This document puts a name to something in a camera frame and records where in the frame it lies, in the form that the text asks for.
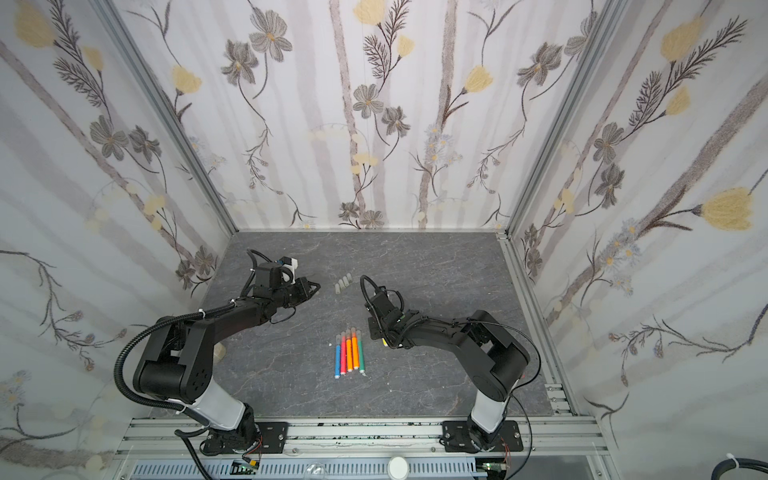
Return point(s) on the thin blue marker pen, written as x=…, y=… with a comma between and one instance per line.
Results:
x=337, y=360

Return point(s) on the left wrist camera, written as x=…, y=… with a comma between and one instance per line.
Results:
x=287, y=267

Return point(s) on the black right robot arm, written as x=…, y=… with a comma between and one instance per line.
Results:
x=491, y=357

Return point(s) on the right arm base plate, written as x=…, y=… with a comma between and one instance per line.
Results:
x=464, y=436

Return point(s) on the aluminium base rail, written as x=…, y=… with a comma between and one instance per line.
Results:
x=562, y=446

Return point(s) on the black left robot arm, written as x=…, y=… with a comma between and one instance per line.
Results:
x=175, y=370

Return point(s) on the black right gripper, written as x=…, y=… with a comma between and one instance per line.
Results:
x=377, y=301

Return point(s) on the orange marker pen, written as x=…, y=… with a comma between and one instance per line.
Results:
x=348, y=351
x=355, y=349

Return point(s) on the aluminium right corner post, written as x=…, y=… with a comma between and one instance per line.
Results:
x=602, y=33

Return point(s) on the green marker pen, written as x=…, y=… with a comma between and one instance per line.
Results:
x=360, y=355

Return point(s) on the small green circuit board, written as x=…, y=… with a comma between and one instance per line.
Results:
x=245, y=467

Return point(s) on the right small circuit board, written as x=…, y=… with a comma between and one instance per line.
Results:
x=493, y=470

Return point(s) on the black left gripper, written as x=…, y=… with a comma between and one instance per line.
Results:
x=305, y=294

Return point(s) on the white vented cable duct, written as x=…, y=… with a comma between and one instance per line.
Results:
x=349, y=468

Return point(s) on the white round knob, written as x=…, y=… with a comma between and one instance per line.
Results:
x=398, y=468

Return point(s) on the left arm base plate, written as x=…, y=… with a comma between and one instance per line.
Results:
x=260, y=437

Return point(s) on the pink marker pen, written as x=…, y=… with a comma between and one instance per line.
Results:
x=343, y=355

